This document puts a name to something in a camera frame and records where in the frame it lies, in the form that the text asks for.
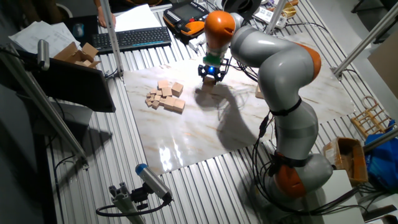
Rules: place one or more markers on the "blue bag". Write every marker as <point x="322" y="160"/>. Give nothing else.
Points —
<point x="384" y="165"/>

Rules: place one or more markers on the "black monitor panel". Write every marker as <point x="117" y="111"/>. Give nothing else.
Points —
<point x="77" y="87"/>

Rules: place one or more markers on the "person right hand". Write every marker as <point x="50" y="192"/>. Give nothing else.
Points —
<point x="101" y="18"/>

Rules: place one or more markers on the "small wooden cube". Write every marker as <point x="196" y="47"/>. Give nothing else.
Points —
<point x="162" y="101"/>
<point x="153" y="91"/>
<point x="157" y="98"/>
<point x="155" y="104"/>
<point x="159" y="92"/>

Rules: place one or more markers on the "gold foil bag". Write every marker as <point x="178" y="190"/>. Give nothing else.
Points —
<point x="289" y="12"/>

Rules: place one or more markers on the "wooden rack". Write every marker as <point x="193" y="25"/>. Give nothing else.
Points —
<point x="373" y="115"/>

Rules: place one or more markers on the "white paper sheet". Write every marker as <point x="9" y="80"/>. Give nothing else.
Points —
<point x="136" y="18"/>

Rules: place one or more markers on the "brown cardboard box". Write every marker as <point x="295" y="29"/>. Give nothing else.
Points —
<point x="357" y="161"/>

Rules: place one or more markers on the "grey camera blue tip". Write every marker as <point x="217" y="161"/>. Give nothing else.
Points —
<point x="154" y="182"/>

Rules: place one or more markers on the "small open cardboard box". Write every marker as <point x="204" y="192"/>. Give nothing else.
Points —
<point x="70" y="53"/>

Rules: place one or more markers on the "grey camera on frame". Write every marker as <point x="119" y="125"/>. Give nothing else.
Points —
<point x="43" y="54"/>

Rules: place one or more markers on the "black mouse pad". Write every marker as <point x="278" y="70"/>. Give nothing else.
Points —
<point x="90" y="34"/>

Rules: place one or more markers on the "grey computer mouse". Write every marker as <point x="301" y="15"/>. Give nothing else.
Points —
<point x="78" y="30"/>

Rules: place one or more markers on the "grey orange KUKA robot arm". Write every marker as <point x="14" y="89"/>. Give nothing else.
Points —
<point x="286" y="68"/>

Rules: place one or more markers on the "white power strip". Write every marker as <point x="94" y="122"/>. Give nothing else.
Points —
<point x="264" y="15"/>

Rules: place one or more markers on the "white robot plinth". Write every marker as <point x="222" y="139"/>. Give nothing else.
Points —
<point x="342" y="202"/>

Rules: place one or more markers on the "aluminium camera bracket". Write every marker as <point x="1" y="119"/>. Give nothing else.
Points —
<point x="122" y="202"/>

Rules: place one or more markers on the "black computer keyboard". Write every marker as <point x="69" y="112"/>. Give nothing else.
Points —
<point x="132" y="39"/>

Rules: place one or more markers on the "medium wooden cube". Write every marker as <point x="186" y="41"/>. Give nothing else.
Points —
<point x="169" y="103"/>
<point x="179" y="105"/>
<point x="167" y="91"/>
<point x="163" y="84"/>

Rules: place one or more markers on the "aluminium frame beam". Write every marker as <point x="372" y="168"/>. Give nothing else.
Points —
<point x="66" y="137"/>
<point x="381" y="140"/>

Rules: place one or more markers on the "large wooden cube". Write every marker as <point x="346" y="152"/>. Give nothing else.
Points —
<point x="209" y="83"/>
<point x="177" y="88"/>
<point x="259" y="91"/>

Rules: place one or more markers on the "orange black teach pendant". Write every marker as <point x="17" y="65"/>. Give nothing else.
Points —
<point x="185" y="12"/>

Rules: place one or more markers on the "person right forearm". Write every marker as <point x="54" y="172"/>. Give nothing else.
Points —
<point x="94" y="3"/>

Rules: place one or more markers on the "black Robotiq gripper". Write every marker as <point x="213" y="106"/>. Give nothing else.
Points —
<point x="212" y="71"/>

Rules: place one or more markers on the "printed paper stack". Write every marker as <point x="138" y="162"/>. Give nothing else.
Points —
<point x="40" y="35"/>

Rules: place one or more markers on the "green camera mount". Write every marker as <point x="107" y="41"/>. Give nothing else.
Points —
<point x="213" y="59"/>

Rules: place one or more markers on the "aluminium frame post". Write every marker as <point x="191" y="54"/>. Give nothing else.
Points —
<point x="276" y="15"/>
<point x="376" y="31"/>
<point x="112" y="40"/>

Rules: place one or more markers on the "brown cardboard sheet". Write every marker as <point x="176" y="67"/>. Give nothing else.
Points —
<point x="387" y="65"/>

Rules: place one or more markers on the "white plug adapter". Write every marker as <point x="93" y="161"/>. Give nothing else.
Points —
<point x="195" y="43"/>

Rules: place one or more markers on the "black filament spool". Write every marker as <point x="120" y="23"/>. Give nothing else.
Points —
<point x="242" y="4"/>

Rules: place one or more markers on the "marble pattern board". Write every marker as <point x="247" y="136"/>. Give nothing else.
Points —
<point x="202" y="140"/>

